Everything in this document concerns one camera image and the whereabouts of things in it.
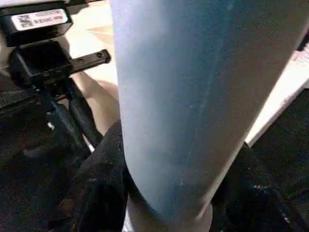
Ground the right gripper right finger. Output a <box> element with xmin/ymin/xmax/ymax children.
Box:
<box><xmin>210</xmin><ymin>143</ymin><xmax>309</xmax><ymax>232</ymax></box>

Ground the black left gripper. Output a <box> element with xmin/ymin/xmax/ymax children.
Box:
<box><xmin>0</xmin><ymin>7</ymin><xmax>112</xmax><ymax>155</ymax></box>

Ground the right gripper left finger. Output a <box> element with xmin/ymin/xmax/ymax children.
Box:
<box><xmin>48</xmin><ymin>120</ymin><xmax>132</xmax><ymax>232</ymax></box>

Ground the white plastic table leg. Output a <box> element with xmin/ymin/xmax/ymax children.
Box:
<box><xmin>109</xmin><ymin>0</ymin><xmax>309</xmax><ymax>232</ymax></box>

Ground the white plastic table top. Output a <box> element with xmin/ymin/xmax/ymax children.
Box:
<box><xmin>65</xmin><ymin>0</ymin><xmax>309</xmax><ymax>148</ymax></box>

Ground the black work mat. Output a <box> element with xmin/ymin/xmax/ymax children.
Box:
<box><xmin>0</xmin><ymin>87</ymin><xmax>309</xmax><ymax>232</ymax></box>

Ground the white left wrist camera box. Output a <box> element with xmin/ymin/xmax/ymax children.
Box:
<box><xmin>0</xmin><ymin>0</ymin><xmax>109</xmax><ymax>9</ymax></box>

